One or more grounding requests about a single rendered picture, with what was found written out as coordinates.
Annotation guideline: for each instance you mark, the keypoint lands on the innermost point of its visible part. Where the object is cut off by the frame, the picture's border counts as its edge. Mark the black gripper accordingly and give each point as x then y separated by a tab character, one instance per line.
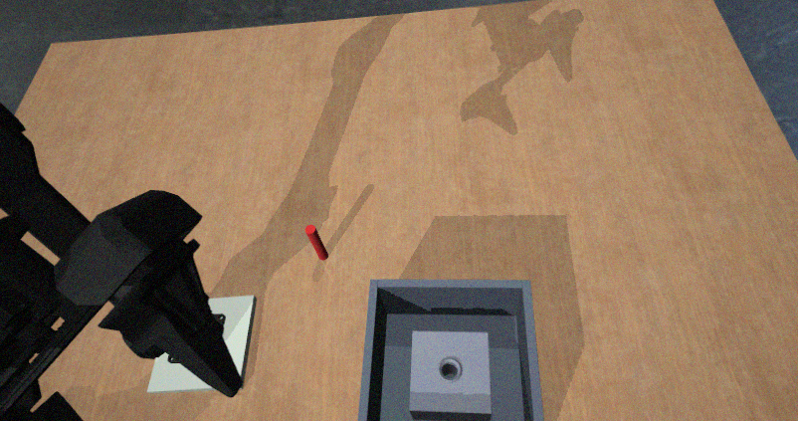
133	251

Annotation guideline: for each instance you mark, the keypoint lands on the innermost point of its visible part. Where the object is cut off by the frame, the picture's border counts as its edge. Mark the red peg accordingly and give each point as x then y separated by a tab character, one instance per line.
316	242

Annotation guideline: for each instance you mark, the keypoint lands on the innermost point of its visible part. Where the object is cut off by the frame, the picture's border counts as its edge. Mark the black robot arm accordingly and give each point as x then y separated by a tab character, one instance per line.
55	222

